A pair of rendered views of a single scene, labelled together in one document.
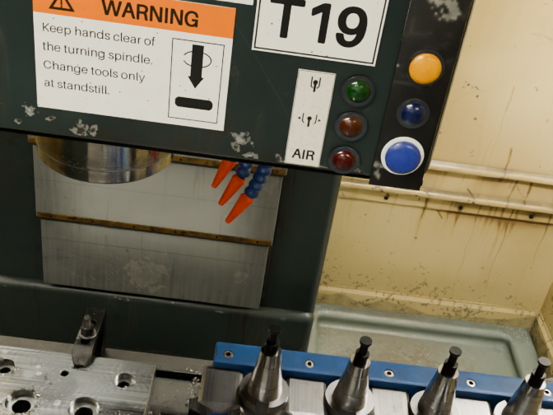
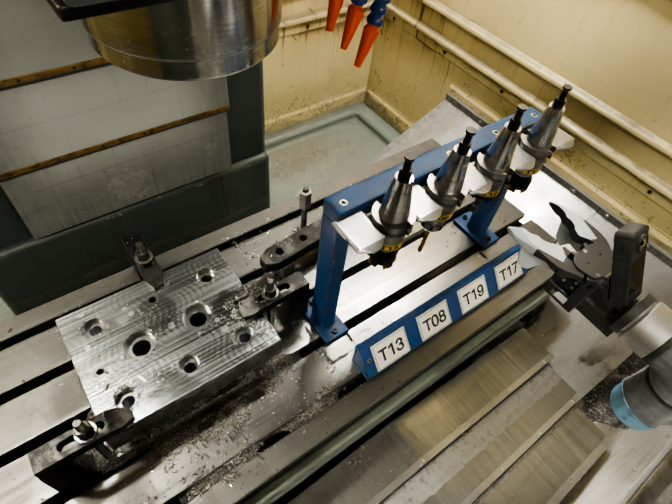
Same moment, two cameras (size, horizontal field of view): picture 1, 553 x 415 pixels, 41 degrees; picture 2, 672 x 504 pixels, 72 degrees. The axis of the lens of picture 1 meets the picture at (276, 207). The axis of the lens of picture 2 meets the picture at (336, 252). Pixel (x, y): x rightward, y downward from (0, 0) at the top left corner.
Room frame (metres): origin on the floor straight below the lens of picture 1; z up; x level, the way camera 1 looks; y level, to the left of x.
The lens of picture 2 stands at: (0.36, 0.33, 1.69)
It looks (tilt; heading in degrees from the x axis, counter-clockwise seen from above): 51 degrees down; 320
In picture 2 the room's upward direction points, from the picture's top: 9 degrees clockwise
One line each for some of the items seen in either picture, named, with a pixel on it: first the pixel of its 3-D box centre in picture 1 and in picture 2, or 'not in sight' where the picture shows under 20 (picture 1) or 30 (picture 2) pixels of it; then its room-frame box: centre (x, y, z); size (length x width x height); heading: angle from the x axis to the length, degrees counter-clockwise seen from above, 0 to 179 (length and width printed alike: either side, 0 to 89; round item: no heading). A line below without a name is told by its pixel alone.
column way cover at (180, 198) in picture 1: (158, 189); (109, 99); (1.20, 0.23, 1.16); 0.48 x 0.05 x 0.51; 93
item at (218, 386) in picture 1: (220, 390); (362, 234); (0.67, 0.03, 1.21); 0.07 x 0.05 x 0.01; 3
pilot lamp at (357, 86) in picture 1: (358, 90); not in sight; (0.56, -0.05, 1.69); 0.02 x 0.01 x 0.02; 93
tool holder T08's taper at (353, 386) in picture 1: (355, 379); (455, 167); (0.68, -0.13, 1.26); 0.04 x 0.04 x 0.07
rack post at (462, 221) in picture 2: not in sight; (498, 185); (0.75, -0.40, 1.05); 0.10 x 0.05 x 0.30; 3
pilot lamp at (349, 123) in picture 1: (350, 126); not in sight; (0.56, -0.05, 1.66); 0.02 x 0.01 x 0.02; 93
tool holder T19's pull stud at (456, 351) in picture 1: (452, 361); (517, 116); (0.68, -0.24, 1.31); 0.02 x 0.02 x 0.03
